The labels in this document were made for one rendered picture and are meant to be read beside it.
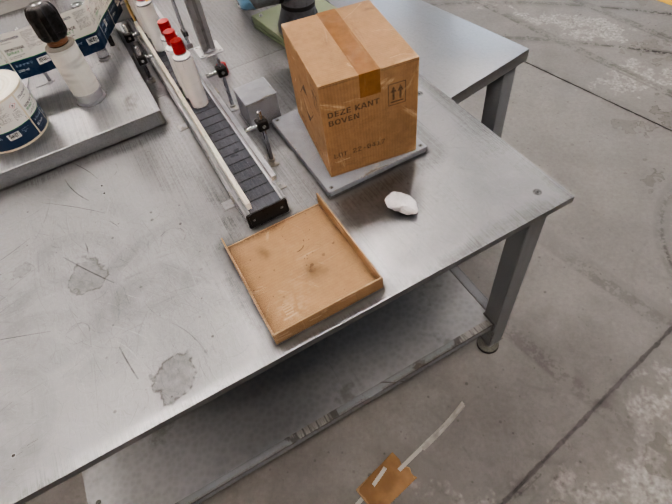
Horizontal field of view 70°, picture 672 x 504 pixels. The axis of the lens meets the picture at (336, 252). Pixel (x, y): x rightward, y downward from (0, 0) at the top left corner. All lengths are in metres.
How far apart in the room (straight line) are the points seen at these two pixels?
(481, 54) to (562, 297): 0.99
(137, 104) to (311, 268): 0.83
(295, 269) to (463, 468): 0.97
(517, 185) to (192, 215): 0.82
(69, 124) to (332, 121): 0.87
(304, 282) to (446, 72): 0.86
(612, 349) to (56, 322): 1.79
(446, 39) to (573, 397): 1.30
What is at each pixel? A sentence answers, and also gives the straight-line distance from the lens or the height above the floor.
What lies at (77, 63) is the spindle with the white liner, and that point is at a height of 1.01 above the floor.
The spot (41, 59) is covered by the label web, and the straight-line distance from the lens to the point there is 1.92.
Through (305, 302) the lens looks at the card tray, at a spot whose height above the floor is 0.83.
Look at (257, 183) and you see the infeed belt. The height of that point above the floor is 0.88.
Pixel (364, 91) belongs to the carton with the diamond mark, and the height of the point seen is 1.07.
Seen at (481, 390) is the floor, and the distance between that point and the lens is 1.87.
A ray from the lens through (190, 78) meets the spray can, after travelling 1.49.
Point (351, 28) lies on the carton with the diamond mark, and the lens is 1.28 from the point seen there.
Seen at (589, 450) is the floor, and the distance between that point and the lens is 1.89.
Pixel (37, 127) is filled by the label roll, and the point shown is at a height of 0.90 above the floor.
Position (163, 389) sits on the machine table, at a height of 0.83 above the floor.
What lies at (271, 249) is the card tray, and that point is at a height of 0.83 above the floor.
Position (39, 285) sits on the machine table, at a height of 0.83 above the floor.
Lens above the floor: 1.73
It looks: 53 degrees down
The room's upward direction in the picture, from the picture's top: 10 degrees counter-clockwise
